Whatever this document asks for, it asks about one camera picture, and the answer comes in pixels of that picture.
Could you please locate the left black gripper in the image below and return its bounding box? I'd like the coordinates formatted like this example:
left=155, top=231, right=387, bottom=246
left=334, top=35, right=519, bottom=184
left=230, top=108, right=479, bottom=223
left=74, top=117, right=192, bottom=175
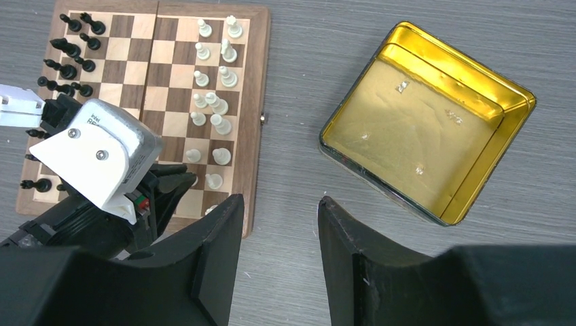
left=1, top=164, right=198, bottom=259

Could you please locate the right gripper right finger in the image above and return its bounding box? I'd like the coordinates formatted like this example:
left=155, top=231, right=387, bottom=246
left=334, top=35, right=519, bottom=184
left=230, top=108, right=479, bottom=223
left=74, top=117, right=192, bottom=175
left=317, top=196, right=575, bottom=325

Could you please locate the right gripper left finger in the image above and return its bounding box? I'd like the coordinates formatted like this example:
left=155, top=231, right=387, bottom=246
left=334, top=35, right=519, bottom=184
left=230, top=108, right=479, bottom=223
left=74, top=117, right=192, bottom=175
left=1, top=194, right=245, bottom=325

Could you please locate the white piece aside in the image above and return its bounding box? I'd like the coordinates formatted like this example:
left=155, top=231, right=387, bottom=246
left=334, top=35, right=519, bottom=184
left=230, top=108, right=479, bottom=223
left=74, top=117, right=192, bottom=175
left=204, top=205, right=218, bottom=216

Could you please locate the white chess pawn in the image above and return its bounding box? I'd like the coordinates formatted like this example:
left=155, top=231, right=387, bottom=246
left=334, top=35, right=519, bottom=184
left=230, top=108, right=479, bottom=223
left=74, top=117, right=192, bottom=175
left=194, top=70, right=210, bottom=87
left=197, top=18, right=213, bottom=38
left=190, top=111, right=207, bottom=126
left=192, top=93, right=208, bottom=109
left=195, top=42, right=211, bottom=60
left=185, top=149, right=202, bottom=163

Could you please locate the gold tin tray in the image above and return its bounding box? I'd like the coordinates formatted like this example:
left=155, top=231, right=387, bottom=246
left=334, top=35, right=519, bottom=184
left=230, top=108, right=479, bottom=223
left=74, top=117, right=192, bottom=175
left=319, top=20, right=537, bottom=227

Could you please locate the wooden chess board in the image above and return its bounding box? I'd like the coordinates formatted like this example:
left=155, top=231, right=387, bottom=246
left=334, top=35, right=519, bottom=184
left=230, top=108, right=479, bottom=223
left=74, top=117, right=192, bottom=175
left=40, top=1, right=271, bottom=236

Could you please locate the white chess piece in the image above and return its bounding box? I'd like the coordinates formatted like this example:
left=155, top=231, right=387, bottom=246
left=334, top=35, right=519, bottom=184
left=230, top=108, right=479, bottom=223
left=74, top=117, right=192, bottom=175
left=225, top=15, right=244, bottom=39
left=219, top=66, right=238, bottom=88
left=220, top=39, right=238, bottom=63

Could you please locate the black chess rook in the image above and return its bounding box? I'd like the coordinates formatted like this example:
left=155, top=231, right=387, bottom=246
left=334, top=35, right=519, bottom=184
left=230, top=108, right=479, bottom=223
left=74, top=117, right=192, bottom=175
left=80, top=12, right=107, bottom=35
left=20, top=178, right=52, bottom=193

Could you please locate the black chess knight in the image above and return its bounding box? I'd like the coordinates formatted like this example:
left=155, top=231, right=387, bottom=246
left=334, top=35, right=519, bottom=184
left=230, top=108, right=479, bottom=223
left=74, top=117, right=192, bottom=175
left=50, top=38, right=82, bottom=58
left=24, top=153, right=40, bottom=162

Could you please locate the black chess bishop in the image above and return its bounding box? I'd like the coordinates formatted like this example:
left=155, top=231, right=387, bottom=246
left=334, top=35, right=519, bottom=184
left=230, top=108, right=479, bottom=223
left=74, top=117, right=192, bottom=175
left=43, top=59, right=77, bottom=80
left=25, top=129, right=51, bottom=139

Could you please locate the black chess king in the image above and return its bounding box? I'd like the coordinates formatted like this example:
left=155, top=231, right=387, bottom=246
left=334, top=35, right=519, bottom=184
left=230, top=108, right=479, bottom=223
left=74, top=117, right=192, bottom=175
left=37, top=76, right=75, bottom=97

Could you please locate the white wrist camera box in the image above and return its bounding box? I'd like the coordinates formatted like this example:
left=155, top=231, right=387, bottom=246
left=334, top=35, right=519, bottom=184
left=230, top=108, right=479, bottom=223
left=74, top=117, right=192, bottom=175
left=30, top=95, right=164, bottom=225

